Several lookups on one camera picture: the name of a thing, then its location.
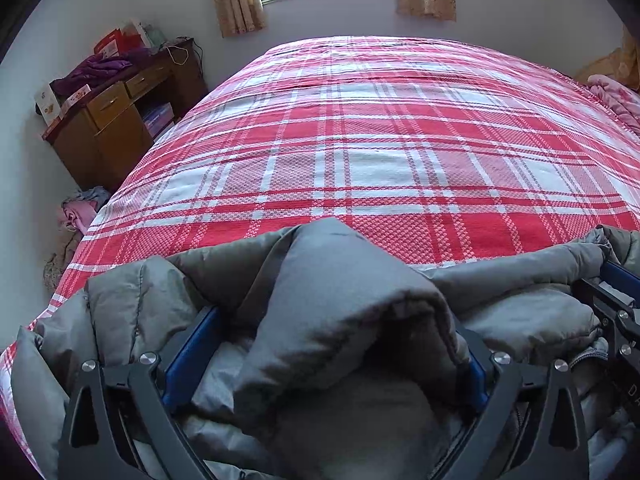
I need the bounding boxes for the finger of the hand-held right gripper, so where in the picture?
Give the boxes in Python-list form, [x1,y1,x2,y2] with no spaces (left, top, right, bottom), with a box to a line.
[602,261,640,293]
[572,279,640,331]

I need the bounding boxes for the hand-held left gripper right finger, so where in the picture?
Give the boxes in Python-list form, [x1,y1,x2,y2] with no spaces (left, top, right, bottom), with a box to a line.
[435,327,591,480]

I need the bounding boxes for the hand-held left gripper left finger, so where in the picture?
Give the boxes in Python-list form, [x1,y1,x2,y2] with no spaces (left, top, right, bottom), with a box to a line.
[57,305,223,480]

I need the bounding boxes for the grey puffer jacket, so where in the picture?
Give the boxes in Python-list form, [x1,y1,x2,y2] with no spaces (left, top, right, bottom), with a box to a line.
[10,217,640,480]

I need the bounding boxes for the pink and grey clothes pile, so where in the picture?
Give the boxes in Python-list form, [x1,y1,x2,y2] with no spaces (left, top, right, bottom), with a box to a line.
[59,186,112,233]

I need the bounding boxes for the purple clothes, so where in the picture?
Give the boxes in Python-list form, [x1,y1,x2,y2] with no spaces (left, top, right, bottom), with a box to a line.
[50,54,133,97]

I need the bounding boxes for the brown patterned cloth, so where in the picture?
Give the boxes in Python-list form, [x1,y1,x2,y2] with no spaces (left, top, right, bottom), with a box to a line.
[44,237,83,293]

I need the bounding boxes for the pink folded quilt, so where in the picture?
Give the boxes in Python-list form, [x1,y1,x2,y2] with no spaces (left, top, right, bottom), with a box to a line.
[587,74,640,136]

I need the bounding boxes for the brown wooden desk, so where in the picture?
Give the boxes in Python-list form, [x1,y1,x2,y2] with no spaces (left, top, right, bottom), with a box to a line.
[42,40,208,193]

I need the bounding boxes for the purple printed box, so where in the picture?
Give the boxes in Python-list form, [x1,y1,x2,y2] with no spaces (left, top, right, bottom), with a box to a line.
[140,102,176,137]

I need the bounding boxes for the red plaid bed sheet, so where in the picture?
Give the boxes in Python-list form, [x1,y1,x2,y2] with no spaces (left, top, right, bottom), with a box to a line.
[0,35,640,461]

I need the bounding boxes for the flat pink box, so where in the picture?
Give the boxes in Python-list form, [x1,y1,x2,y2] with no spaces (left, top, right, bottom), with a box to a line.
[42,85,93,140]

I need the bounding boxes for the white printed box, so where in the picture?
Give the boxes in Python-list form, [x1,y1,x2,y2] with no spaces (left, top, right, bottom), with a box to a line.
[35,84,63,126]

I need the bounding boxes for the pale green plastic bag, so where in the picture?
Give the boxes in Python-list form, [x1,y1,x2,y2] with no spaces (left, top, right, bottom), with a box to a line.
[145,25,168,53]

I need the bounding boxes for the red and white gift box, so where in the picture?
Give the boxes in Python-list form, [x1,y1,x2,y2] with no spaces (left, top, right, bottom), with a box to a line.
[94,20,151,58]

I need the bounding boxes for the white cable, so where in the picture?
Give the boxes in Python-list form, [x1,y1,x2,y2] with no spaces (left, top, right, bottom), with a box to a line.
[167,44,194,67]

